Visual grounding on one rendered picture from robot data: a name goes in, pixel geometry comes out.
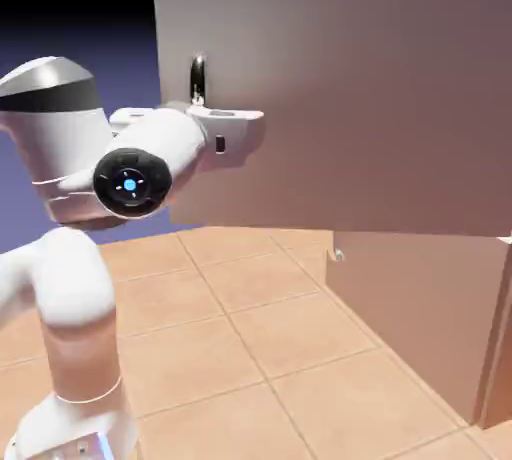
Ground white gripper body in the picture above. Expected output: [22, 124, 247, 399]
[185, 104, 266, 170]

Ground curved dark metal handle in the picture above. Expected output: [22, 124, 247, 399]
[189, 52, 208, 106]

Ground large brown cabinet door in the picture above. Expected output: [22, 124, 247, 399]
[152, 0, 512, 239]

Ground small brown cabinet door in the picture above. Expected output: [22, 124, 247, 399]
[325, 230, 512, 426]

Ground brown wooden cabinet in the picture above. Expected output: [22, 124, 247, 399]
[471, 233, 512, 431]

